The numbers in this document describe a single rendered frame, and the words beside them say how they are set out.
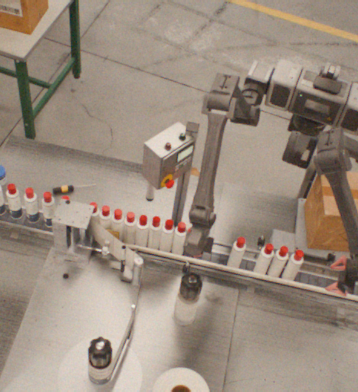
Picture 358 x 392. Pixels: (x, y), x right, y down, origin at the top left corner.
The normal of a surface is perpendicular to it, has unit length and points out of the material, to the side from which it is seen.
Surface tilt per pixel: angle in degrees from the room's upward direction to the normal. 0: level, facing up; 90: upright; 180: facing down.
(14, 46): 0
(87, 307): 0
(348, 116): 90
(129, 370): 0
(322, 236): 90
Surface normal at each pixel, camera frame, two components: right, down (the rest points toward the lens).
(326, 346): 0.10, -0.59
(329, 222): -0.04, 0.80
